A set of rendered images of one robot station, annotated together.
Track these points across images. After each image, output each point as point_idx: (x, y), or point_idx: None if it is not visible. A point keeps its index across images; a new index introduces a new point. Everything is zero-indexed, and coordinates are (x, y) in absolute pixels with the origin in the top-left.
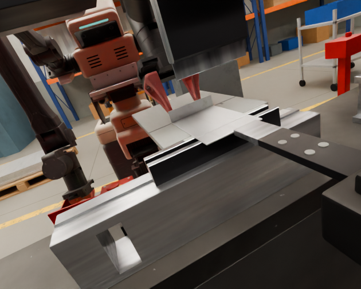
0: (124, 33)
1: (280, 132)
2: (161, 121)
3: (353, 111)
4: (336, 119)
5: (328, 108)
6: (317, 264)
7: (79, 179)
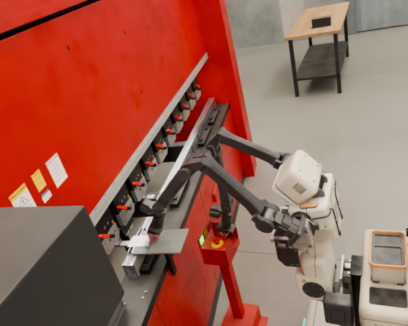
0: (290, 204)
1: (119, 244)
2: (161, 233)
3: (128, 312)
4: (133, 304)
5: (139, 312)
6: None
7: (221, 224)
